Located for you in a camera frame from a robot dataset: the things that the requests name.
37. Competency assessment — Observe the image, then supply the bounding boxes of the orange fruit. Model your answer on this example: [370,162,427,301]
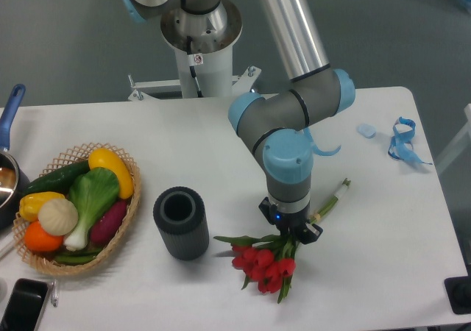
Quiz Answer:
[24,221,63,252]

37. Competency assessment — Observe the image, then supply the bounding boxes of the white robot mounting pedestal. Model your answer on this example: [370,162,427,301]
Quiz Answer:
[128,46,261,102]

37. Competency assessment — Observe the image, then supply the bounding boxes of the yellow squash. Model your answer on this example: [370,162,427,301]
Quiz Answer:
[88,148,134,199]

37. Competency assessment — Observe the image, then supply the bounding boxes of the green bok choy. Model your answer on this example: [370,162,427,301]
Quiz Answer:
[64,167,119,252]

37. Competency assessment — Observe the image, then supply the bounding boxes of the black device at right edge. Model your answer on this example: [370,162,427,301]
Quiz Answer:
[444,276,470,315]

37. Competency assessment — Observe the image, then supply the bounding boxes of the dark grey ribbed vase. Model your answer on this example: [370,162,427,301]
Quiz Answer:
[153,186,209,261]

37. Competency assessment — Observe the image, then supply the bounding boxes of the green cucumber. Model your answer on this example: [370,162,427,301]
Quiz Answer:
[23,160,90,196]

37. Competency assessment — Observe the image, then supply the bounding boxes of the blue ribbon lanyard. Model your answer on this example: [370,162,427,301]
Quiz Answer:
[387,116,434,167]

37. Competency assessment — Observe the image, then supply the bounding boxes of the small light blue cap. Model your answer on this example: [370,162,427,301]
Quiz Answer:
[356,123,376,139]

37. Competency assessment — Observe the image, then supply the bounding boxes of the blue-handled dark saucepan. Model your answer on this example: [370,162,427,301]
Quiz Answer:
[1,84,29,229]

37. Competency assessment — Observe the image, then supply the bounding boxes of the purple sweet potato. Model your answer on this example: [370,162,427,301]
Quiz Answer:
[90,201,127,246]

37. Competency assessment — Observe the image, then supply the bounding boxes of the green pea pods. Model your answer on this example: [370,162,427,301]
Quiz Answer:
[54,249,101,266]

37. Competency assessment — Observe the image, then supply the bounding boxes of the white steamed bun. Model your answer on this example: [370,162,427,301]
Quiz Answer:
[38,199,78,236]

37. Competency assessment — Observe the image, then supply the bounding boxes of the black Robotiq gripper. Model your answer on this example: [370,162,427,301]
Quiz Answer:
[258,197,323,244]

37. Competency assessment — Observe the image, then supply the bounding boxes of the black smartphone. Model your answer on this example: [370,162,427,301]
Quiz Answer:
[1,278,49,331]

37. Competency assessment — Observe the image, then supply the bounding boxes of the yellow bell pepper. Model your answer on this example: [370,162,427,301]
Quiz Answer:
[18,191,65,222]

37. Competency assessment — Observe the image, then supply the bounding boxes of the red tulip bouquet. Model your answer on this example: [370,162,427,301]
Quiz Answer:
[214,178,351,302]

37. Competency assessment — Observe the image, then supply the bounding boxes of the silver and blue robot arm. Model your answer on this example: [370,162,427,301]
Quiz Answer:
[122,0,355,244]

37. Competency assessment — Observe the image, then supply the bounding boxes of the small metal clip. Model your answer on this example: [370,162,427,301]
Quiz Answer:
[50,279,59,307]

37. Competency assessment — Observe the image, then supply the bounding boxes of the white frame at right edge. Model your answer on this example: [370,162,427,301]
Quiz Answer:
[435,104,470,175]

